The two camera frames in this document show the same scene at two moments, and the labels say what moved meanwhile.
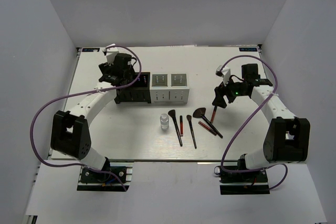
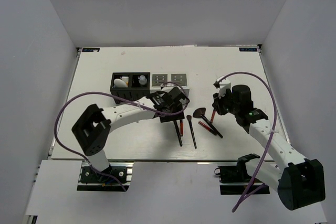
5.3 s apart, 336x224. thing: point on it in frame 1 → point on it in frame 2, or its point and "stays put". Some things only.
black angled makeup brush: (189, 117) stays put
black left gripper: (105, 68) → (171, 117)
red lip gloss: (213, 115) stays put
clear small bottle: (164, 122) → (143, 81)
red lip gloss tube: (181, 126) stays put
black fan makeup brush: (199, 113) stays put
